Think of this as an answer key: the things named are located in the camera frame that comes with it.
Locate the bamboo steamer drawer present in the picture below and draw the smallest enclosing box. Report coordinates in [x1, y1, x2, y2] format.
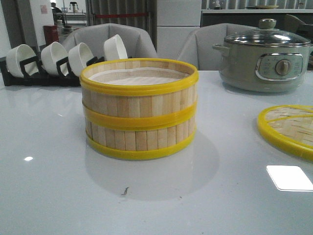
[86, 116, 196, 160]
[80, 58, 199, 131]

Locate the bamboo steamer lid yellow rim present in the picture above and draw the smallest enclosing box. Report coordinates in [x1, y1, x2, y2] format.
[257, 105, 313, 161]

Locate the white paper liner left drawer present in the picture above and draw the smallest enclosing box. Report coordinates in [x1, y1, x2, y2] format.
[89, 67, 189, 86]

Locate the grey chair left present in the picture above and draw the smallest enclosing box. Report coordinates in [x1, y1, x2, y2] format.
[62, 23, 157, 60]

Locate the grey chair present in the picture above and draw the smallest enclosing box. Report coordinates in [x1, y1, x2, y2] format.
[62, 23, 157, 60]
[177, 23, 254, 71]

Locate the grey chair right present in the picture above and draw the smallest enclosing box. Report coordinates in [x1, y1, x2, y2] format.
[177, 23, 254, 71]

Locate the white bowl right upright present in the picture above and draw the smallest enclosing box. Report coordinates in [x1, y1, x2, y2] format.
[104, 34, 128, 61]

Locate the white cabinet background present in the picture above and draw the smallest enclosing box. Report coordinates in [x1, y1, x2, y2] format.
[156, 0, 201, 59]

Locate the grey electric cooking pot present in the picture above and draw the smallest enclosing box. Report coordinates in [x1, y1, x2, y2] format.
[213, 43, 313, 93]

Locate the black bowl rack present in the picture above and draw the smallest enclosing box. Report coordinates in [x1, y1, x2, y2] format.
[0, 55, 105, 87]

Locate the red fire extinguisher box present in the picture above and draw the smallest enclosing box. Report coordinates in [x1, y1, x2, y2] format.
[43, 24, 59, 46]

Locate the glass pot lid grey knob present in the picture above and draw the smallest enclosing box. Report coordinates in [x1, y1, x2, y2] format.
[224, 18, 311, 47]

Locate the person in background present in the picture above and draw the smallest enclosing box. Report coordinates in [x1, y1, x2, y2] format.
[51, 2, 62, 14]

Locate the white bowl far left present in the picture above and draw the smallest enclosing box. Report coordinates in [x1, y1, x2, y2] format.
[6, 44, 36, 78]

